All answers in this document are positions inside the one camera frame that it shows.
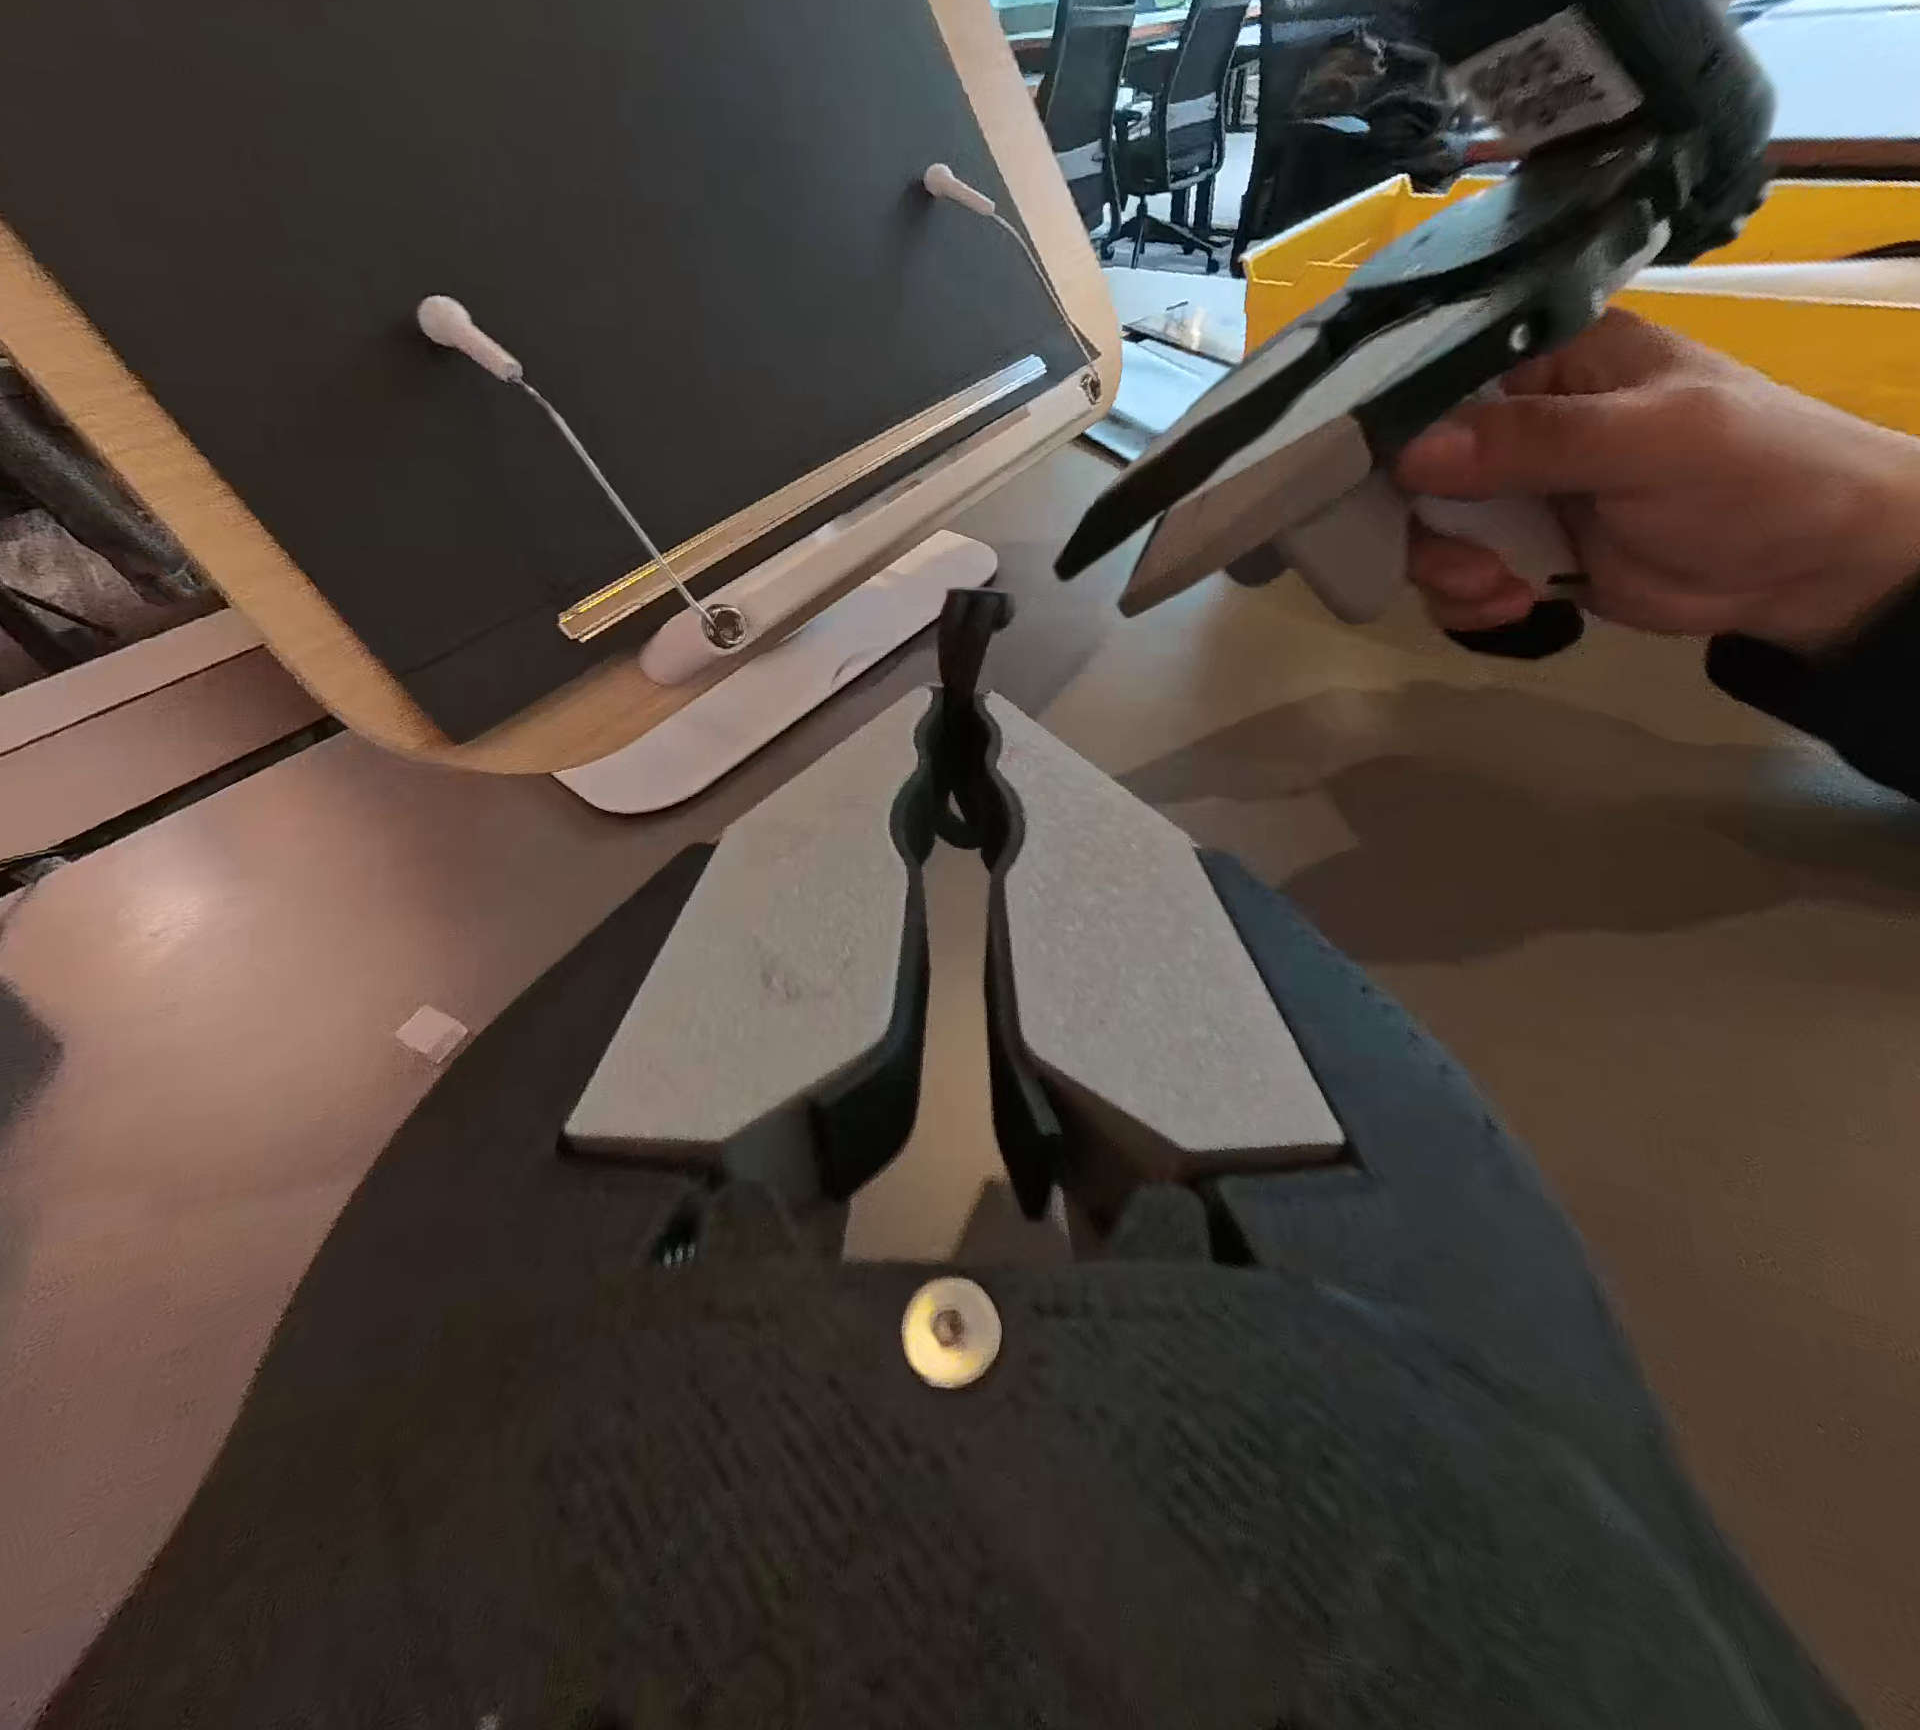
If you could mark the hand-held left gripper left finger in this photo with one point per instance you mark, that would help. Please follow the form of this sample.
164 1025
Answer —
750 995

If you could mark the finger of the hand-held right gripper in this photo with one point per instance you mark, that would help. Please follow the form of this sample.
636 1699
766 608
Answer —
1231 440
1244 514

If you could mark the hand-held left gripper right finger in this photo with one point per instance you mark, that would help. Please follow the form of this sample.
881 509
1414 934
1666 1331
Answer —
1155 1010

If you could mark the yellow storage bin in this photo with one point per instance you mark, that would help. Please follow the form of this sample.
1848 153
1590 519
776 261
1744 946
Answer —
1800 321

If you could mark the person's right hand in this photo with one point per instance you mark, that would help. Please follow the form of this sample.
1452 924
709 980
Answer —
1725 484

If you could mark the grey folded cloth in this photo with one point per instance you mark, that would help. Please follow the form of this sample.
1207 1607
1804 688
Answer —
1170 388

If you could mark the camouflage jacket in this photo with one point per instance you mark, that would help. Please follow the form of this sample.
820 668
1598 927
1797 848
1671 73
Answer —
1365 80

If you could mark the small white piece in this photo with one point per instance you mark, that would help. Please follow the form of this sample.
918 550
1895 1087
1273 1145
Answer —
432 1034

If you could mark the black board book stand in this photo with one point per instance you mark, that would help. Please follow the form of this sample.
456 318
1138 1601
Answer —
450 111

